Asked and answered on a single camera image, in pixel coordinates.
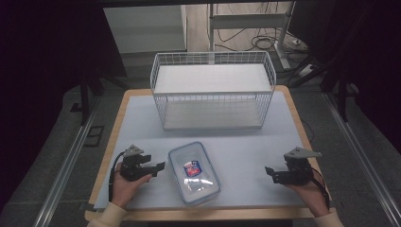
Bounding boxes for black floor plate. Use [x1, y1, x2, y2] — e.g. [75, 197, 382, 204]
[83, 125, 105, 148]

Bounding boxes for person's left hand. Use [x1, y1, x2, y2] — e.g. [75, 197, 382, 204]
[111, 162, 153, 210]

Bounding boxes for person's right hand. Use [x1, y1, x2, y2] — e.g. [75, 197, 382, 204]
[284, 171, 331, 218]

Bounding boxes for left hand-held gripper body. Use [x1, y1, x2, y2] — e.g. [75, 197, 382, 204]
[119, 144, 151, 183]

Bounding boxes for white wire two-tier rack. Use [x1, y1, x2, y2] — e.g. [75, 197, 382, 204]
[149, 50, 278, 131]

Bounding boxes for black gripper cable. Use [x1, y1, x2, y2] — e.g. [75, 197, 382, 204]
[108, 150, 127, 202]
[309, 167, 332, 210]

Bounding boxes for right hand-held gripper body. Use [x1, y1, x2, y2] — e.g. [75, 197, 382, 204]
[272, 146, 323, 186]

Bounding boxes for white power strip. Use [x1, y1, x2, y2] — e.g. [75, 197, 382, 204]
[297, 63, 315, 79]

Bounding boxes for white cabinet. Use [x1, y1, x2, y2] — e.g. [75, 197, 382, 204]
[103, 4, 189, 54]

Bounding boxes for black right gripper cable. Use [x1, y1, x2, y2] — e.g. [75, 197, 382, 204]
[309, 167, 332, 210]

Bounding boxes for pale blue table mat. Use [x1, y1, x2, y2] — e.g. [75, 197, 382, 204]
[94, 90, 309, 211]

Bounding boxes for white metal desk frame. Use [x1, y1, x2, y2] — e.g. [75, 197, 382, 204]
[207, 1, 297, 71]

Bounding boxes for black metal stand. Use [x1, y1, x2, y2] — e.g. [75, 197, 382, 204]
[78, 74, 106, 127]

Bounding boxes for clear plastic container blue rim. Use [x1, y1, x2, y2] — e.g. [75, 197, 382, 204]
[167, 140, 222, 206]

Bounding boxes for black floor cables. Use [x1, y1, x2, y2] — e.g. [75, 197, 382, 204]
[206, 2, 313, 79]

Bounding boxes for aluminium floor rail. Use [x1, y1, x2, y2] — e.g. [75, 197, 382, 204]
[323, 93, 401, 227]
[32, 100, 99, 227]

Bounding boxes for dark curtain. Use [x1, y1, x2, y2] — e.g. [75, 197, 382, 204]
[0, 0, 127, 216]
[288, 0, 401, 155]

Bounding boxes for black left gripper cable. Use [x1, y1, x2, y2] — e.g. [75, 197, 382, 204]
[108, 150, 127, 202]

